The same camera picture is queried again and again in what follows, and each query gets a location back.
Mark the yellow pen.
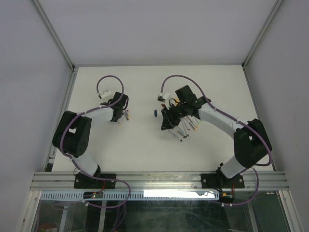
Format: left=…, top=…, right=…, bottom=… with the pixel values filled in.
left=188, top=117, right=198, bottom=131

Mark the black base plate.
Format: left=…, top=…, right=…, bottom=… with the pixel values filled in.
left=200, top=173, right=245, bottom=189
left=74, top=173, right=116, bottom=189

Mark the white slotted cable duct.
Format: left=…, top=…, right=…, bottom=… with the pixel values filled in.
left=41, top=189, right=219, bottom=201

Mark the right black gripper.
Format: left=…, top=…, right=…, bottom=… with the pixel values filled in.
left=161, top=102, right=188, bottom=131

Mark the aluminium front rail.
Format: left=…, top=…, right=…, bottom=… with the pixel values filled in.
left=30, top=171, right=290, bottom=191

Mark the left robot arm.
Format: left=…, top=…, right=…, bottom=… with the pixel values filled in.
left=52, top=92, right=129, bottom=188

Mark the yellow cap marker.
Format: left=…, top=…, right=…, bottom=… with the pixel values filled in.
left=124, top=110, right=129, bottom=120

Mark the purple cable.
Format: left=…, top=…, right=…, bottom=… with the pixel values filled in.
left=161, top=74, right=271, bottom=207
left=59, top=75, right=131, bottom=232

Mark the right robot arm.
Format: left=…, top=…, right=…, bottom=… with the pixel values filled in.
left=158, top=85, right=272, bottom=187

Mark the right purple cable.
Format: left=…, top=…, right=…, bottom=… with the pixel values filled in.
left=161, top=74, right=271, bottom=207

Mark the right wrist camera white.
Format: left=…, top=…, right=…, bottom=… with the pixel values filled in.
left=157, top=92, right=170, bottom=102

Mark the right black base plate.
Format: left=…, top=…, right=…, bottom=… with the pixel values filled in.
left=200, top=173, right=245, bottom=189

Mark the red square-cap pen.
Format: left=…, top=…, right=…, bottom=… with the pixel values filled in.
left=183, top=118, right=190, bottom=131

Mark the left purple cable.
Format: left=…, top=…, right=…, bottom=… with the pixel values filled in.
left=59, top=75, right=131, bottom=232

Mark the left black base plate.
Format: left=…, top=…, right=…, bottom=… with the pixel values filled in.
left=74, top=173, right=116, bottom=189

